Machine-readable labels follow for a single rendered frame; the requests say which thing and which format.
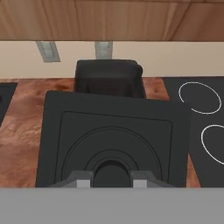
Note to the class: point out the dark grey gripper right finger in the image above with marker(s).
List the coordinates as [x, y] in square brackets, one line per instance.
[143, 177]

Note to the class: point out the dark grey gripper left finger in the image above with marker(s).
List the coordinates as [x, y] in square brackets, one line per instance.
[80, 177]

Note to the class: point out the black square blender lid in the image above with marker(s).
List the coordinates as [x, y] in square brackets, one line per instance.
[116, 125]

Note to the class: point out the black blender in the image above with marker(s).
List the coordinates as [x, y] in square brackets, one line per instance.
[109, 77]

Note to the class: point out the black hob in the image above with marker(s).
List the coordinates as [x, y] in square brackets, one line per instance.
[201, 137]

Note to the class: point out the black flat appliance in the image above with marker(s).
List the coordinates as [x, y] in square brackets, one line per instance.
[5, 99]

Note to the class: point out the grey wall socket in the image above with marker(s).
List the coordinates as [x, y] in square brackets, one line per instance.
[103, 49]
[48, 51]

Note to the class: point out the wooden wall cupboards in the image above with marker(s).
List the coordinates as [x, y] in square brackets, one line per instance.
[110, 19]

